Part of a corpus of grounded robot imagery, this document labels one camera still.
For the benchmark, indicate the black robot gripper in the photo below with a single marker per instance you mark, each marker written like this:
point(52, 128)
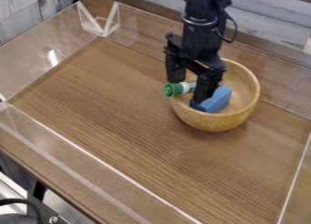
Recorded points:
point(195, 52)

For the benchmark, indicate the green and white marker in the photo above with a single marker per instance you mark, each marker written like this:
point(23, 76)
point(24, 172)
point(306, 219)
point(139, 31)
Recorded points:
point(174, 89)

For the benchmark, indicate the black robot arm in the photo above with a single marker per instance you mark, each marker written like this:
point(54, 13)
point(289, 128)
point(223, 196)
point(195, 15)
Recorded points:
point(204, 17)

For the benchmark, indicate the brown wooden bowl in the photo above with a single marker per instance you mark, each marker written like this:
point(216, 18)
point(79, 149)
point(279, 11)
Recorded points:
point(246, 92)

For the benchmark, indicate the blue rectangular block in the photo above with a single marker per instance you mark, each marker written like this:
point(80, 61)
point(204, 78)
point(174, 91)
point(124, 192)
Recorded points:
point(216, 103)

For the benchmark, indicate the black table leg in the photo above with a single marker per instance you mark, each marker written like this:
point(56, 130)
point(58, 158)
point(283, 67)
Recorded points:
point(39, 190)

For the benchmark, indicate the clear acrylic tray wall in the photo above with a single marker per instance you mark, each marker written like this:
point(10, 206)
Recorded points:
point(88, 125)

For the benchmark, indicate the black metal bracket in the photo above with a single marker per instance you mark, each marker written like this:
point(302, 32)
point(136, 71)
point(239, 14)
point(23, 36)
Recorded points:
point(43, 215)

